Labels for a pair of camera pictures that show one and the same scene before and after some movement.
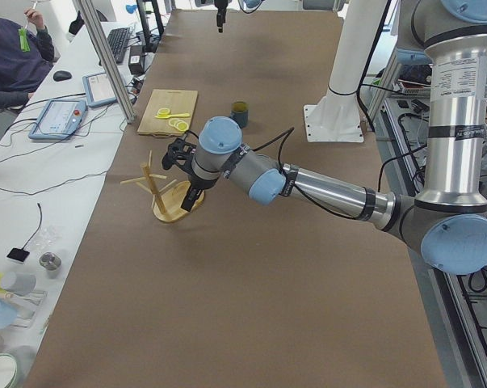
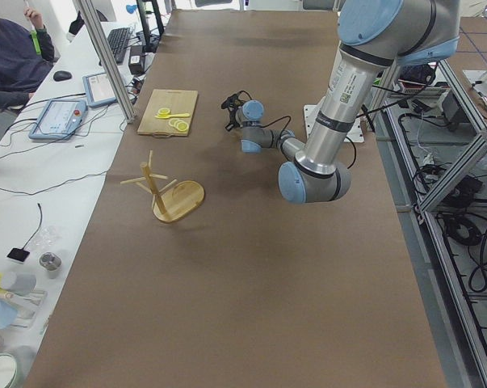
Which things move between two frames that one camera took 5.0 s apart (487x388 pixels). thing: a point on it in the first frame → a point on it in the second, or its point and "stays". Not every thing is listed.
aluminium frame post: x=99 y=41 stays
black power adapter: x=135 y=63 stays
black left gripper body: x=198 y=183 → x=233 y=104
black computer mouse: x=61 y=76 stays
